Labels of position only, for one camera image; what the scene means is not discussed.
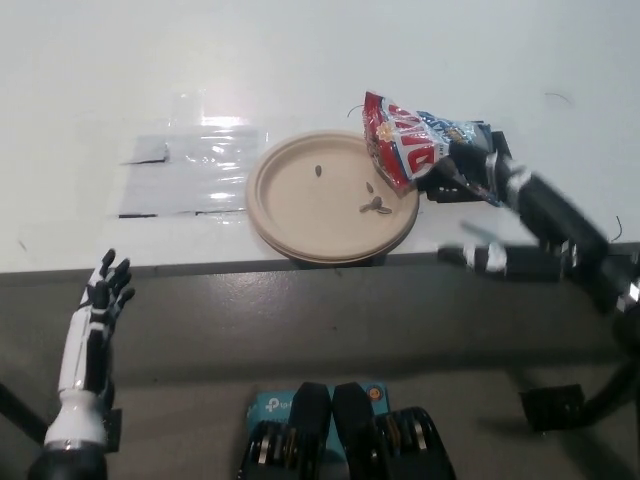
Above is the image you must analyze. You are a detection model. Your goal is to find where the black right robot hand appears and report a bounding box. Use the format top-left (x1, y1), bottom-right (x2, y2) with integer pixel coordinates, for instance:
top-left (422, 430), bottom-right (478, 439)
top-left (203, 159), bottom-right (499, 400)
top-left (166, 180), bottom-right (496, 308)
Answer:
top-left (437, 149), bottom-right (640, 316)

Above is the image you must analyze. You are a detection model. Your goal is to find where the beige paper plate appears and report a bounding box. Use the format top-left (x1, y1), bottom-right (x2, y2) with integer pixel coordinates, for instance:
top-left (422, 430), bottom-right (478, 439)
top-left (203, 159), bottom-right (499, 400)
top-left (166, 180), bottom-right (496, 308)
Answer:
top-left (244, 129), bottom-right (421, 260)
top-left (269, 243), bottom-right (391, 264)

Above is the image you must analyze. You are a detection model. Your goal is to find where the black floor plate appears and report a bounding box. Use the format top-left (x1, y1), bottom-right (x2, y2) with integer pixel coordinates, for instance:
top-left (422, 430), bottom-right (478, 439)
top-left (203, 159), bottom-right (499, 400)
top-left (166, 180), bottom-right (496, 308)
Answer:
top-left (102, 408), bottom-right (124, 450)
top-left (518, 384), bottom-right (585, 434)

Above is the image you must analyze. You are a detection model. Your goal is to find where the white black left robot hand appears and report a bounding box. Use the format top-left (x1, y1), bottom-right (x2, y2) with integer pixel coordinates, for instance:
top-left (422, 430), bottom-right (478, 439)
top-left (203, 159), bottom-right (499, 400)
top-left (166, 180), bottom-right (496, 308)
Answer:
top-left (57, 248), bottom-right (137, 395)

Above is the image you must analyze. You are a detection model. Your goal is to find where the clear plastic sheet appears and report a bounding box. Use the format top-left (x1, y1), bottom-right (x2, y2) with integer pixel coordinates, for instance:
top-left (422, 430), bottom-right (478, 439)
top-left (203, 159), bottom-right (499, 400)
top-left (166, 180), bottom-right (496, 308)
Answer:
top-left (119, 128), bottom-right (269, 219)

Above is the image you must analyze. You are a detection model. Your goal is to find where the clear plastic film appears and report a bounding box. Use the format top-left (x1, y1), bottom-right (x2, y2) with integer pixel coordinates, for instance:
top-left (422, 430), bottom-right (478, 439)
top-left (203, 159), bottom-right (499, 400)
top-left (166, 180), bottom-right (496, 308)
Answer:
top-left (107, 94), bottom-right (281, 224)

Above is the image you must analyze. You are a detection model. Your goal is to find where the red blue sunflower seed bag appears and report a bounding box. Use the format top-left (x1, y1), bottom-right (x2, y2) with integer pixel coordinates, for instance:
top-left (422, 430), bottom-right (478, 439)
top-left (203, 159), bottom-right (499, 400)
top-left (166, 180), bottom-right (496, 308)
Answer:
top-left (360, 90), bottom-right (506, 207)

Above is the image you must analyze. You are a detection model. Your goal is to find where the black table leg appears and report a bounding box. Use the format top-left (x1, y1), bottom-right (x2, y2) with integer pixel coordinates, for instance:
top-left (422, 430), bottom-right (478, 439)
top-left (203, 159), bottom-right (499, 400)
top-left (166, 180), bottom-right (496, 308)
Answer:
top-left (0, 382), bottom-right (49, 444)
top-left (582, 349), bottom-right (640, 426)

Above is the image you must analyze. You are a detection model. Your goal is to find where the teal cardboard router box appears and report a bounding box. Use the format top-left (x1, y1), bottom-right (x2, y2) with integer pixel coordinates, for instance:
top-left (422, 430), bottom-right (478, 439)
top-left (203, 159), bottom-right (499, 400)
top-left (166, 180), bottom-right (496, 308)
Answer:
top-left (244, 382), bottom-right (390, 464)

